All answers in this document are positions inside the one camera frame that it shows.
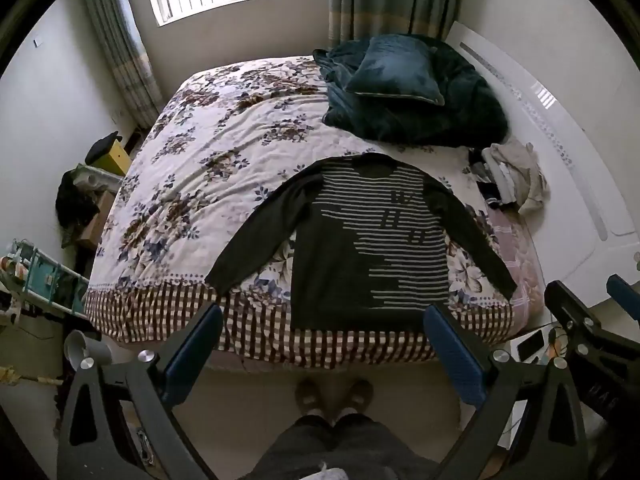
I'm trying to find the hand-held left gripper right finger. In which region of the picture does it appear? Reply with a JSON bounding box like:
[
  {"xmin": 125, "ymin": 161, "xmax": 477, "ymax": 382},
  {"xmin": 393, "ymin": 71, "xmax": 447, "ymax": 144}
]
[{"xmin": 422, "ymin": 302, "xmax": 591, "ymax": 480}]

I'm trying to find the grey-green curtain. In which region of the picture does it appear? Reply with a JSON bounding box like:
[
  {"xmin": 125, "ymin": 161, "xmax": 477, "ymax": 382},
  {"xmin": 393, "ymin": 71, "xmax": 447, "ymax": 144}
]
[
  {"xmin": 80, "ymin": 0, "xmax": 163, "ymax": 131},
  {"xmin": 327, "ymin": 0, "xmax": 468, "ymax": 51}
]

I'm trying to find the yellow box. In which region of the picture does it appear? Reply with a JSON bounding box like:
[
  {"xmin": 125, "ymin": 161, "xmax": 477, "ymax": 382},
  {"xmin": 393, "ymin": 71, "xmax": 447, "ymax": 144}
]
[{"xmin": 92, "ymin": 140, "xmax": 133, "ymax": 177}]

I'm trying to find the black crumpled cloth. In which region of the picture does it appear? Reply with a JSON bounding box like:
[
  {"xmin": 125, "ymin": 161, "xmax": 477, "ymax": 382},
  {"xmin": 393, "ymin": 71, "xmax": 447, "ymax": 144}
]
[{"xmin": 55, "ymin": 170, "xmax": 101, "ymax": 248}]

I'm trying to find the dark striped long-sleeve sweater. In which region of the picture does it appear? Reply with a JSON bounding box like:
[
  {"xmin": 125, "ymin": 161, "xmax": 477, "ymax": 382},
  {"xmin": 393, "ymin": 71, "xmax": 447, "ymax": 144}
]
[{"xmin": 205, "ymin": 152, "xmax": 518, "ymax": 333}]

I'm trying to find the dark teal plush blanket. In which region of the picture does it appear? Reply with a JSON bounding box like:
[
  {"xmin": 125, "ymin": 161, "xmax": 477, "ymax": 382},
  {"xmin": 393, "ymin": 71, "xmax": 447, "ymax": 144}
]
[{"xmin": 312, "ymin": 34, "xmax": 510, "ymax": 148}]

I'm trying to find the teal storage rack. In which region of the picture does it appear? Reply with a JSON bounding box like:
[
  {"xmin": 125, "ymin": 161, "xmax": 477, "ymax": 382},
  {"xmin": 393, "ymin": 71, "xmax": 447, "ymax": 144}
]
[{"xmin": 5, "ymin": 240, "xmax": 91, "ymax": 318}]

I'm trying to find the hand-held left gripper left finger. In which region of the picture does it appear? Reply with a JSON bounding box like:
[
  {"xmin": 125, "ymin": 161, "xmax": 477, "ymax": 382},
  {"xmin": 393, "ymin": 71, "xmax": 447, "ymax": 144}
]
[{"xmin": 56, "ymin": 302, "xmax": 226, "ymax": 480}]

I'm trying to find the grey slipper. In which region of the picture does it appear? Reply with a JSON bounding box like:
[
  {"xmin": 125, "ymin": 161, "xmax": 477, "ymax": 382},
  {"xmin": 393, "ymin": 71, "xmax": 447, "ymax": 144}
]
[
  {"xmin": 342, "ymin": 379, "xmax": 375, "ymax": 413},
  {"xmin": 295, "ymin": 377, "xmax": 331, "ymax": 416}
]

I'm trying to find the beige crumpled garment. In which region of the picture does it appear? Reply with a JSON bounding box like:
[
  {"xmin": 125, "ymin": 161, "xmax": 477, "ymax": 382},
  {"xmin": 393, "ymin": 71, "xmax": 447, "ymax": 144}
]
[{"xmin": 482, "ymin": 140, "xmax": 551, "ymax": 216}]

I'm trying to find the black bag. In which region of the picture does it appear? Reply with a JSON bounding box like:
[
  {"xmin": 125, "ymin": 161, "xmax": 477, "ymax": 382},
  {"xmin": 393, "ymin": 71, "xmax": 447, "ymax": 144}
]
[{"xmin": 85, "ymin": 131, "xmax": 123, "ymax": 166}]

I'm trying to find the dark teal pillow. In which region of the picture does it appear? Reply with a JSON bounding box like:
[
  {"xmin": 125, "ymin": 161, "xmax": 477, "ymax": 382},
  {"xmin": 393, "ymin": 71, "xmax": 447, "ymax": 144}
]
[{"xmin": 345, "ymin": 35, "xmax": 446, "ymax": 107}]

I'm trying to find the cardboard box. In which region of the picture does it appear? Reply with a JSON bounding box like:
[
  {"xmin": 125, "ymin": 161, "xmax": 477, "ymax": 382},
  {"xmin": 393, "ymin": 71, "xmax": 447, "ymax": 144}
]
[{"xmin": 75, "ymin": 190, "xmax": 118, "ymax": 251}]

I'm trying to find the white nightstand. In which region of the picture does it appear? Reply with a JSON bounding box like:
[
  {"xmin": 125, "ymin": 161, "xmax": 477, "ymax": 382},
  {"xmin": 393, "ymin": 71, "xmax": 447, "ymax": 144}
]
[{"xmin": 509, "ymin": 324, "xmax": 568, "ymax": 367}]

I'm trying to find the black smartphone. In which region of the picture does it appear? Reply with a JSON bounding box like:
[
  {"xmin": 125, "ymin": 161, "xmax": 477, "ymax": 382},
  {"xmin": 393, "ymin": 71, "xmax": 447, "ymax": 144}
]
[{"xmin": 517, "ymin": 332, "xmax": 546, "ymax": 361}]

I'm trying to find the pink bed sheet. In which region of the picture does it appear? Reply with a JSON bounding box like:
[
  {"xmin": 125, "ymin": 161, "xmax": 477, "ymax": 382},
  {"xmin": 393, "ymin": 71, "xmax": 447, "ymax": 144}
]
[{"xmin": 487, "ymin": 207, "xmax": 543, "ymax": 306}]

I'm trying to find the orange cable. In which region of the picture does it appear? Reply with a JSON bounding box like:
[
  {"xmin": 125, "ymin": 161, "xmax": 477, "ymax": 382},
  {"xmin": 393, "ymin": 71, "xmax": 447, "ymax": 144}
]
[{"xmin": 547, "ymin": 327, "xmax": 567, "ymax": 361}]

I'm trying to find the grey plastic pipe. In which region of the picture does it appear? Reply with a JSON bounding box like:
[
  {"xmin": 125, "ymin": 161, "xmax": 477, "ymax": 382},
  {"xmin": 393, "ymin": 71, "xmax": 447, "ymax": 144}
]
[{"xmin": 65, "ymin": 331, "xmax": 113, "ymax": 368}]

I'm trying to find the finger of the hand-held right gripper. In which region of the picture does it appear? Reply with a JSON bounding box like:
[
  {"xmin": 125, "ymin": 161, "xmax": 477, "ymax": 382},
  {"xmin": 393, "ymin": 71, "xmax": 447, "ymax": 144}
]
[
  {"xmin": 606, "ymin": 274, "xmax": 640, "ymax": 311},
  {"xmin": 544, "ymin": 281, "xmax": 608, "ymax": 348}
]

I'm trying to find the floral quilted bedspread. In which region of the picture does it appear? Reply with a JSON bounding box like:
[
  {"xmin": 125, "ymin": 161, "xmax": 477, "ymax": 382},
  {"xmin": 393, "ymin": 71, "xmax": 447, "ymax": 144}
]
[{"xmin": 82, "ymin": 55, "xmax": 546, "ymax": 373}]

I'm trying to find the white headboard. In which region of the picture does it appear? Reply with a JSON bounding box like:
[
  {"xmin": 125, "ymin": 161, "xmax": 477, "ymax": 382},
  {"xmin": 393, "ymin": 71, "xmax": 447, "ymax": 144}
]
[{"xmin": 445, "ymin": 21, "xmax": 640, "ymax": 308}]

